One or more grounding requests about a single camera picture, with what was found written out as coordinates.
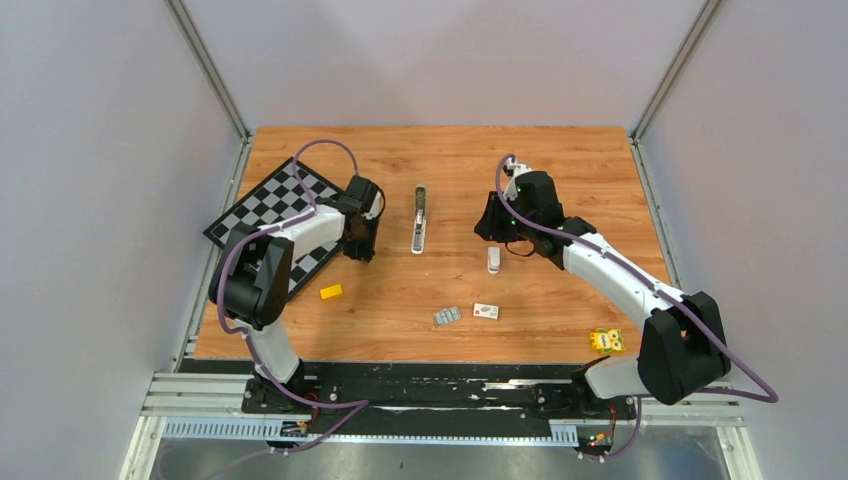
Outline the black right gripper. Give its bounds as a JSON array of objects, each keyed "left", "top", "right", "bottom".
[{"left": 474, "top": 192, "right": 537, "bottom": 244}]

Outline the grey white stapler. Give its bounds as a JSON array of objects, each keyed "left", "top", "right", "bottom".
[{"left": 411, "top": 184, "right": 427, "bottom": 255}]

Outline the white staple box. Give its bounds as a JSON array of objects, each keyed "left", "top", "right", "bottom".
[{"left": 472, "top": 303, "right": 499, "bottom": 321}]

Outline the white staple tray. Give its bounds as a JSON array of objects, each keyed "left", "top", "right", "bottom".
[{"left": 433, "top": 307, "right": 461, "bottom": 327}]

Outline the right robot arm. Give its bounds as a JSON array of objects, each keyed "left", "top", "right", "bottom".
[{"left": 474, "top": 171, "right": 731, "bottom": 418}]

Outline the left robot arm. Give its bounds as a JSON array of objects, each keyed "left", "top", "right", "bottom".
[{"left": 209, "top": 175, "right": 386, "bottom": 413}]

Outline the black white checkerboard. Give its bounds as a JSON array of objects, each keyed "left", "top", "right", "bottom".
[{"left": 203, "top": 159, "right": 342, "bottom": 298}]

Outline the yellow block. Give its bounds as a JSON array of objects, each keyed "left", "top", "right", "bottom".
[{"left": 319, "top": 284, "right": 344, "bottom": 300}]

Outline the yellow green toy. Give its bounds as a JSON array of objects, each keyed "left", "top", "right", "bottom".
[{"left": 588, "top": 328, "right": 626, "bottom": 354}]

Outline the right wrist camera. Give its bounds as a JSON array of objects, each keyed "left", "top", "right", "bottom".
[{"left": 503, "top": 160, "right": 533, "bottom": 201}]

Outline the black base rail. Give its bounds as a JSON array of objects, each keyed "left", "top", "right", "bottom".
[{"left": 241, "top": 362, "right": 638, "bottom": 451}]

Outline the left aluminium frame post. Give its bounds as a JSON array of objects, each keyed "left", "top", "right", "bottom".
[{"left": 164, "top": 0, "right": 251, "bottom": 143}]

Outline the aluminium frame post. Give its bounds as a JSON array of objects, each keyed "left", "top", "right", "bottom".
[
  {"left": 630, "top": 0, "right": 724, "bottom": 144},
  {"left": 164, "top": 0, "right": 251, "bottom": 143}
]

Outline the right aluminium frame post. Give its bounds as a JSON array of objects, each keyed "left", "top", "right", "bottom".
[{"left": 630, "top": 0, "right": 724, "bottom": 144}]

